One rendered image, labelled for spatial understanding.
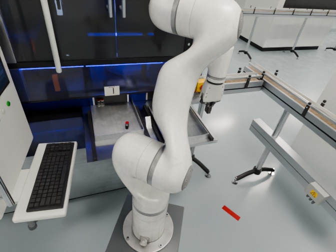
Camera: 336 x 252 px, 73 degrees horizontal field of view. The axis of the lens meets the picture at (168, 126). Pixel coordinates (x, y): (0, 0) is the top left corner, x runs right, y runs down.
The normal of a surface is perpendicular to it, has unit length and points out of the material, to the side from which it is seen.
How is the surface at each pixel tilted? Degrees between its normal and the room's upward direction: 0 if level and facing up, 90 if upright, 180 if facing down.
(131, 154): 47
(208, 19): 70
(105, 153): 0
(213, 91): 91
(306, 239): 0
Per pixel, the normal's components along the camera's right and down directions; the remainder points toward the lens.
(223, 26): -0.18, 0.22
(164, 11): -0.49, 0.40
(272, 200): 0.10, -0.78
